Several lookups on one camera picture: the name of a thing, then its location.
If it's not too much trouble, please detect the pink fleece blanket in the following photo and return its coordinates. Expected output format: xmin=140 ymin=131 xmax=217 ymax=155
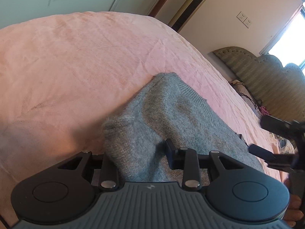
xmin=0 ymin=11 xmax=287 ymax=227

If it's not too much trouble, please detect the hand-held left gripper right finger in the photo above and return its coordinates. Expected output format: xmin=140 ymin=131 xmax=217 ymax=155
xmin=165 ymin=138 xmax=247 ymax=192

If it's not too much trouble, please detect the person's right hand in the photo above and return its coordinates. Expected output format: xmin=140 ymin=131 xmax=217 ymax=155
xmin=284 ymin=179 xmax=305 ymax=228

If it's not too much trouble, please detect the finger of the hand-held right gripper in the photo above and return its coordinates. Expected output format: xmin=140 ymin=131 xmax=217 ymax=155
xmin=260 ymin=116 xmax=301 ymax=139
xmin=248 ymin=144 xmax=298 ymax=171

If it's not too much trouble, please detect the green tufted headboard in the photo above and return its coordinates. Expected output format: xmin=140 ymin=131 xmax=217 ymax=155
xmin=212 ymin=46 xmax=305 ymax=126

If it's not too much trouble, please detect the grey knit sweater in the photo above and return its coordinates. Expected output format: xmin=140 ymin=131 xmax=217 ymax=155
xmin=102 ymin=72 xmax=265 ymax=185

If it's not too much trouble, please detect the black cable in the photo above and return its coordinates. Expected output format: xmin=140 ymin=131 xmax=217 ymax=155
xmin=238 ymin=91 xmax=264 ymax=109

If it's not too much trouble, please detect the gold tower air conditioner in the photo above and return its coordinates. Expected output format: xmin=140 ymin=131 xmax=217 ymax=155
xmin=167 ymin=0 xmax=215 ymax=32

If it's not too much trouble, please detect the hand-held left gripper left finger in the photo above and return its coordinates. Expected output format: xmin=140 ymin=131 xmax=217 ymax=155
xmin=57 ymin=149 xmax=120 ymax=192

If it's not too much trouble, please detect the bright window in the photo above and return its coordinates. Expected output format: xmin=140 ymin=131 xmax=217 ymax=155
xmin=259 ymin=0 xmax=305 ymax=73

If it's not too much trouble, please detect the patterned pillow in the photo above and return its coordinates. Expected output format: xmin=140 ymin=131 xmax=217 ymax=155
xmin=270 ymin=134 xmax=297 ymax=154

